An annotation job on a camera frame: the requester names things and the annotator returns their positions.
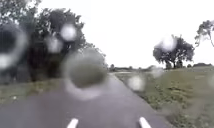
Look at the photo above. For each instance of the distant low hedge line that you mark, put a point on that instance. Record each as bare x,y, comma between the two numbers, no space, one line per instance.
128,69

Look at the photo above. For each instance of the grey asphalt path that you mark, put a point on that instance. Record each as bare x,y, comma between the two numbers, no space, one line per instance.
111,106

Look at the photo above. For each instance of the broad dark tree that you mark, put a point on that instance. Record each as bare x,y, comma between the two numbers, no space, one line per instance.
175,53

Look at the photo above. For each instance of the robot's own part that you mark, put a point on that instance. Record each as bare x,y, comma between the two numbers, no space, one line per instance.
144,123
72,123

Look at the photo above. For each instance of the group of dark trees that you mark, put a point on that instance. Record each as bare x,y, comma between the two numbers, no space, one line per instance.
38,56

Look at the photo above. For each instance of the grass field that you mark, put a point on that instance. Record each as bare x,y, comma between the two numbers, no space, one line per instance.
181,90

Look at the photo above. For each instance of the grass verge strip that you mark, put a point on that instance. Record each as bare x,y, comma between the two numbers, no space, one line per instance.
15,90

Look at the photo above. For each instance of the thin tall tree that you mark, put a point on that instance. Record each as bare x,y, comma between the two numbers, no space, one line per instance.
211,33

